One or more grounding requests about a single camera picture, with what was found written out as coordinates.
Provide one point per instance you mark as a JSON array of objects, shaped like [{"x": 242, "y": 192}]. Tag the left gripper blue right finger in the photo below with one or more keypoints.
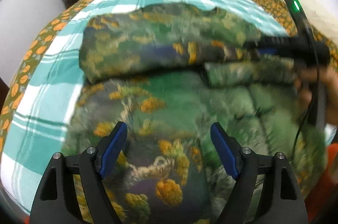
[{"x": 228, "y": 150}]

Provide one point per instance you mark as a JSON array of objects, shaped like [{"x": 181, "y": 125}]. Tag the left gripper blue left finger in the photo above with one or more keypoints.
[{"x": 110, "y": 147}]

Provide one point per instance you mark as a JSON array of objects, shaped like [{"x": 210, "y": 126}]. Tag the green landscape print padded jacket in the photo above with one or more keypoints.
[{"x": 149, "y": 184}]

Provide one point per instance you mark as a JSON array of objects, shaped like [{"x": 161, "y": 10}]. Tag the person's right hand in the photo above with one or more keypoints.
[{"x": 328, "y": 77}]

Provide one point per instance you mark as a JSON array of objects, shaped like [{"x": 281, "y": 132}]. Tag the cream pillow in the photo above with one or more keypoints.
[{"x": 320, "y": 18}]

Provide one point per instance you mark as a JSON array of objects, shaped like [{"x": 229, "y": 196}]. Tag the teal white plaid bed blanket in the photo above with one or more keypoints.
[{"x": 42, "y": 95}]

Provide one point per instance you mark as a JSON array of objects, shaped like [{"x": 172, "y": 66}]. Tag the dark brown wooden cabinet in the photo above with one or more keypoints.
[{"x": 4, "y": 89}]

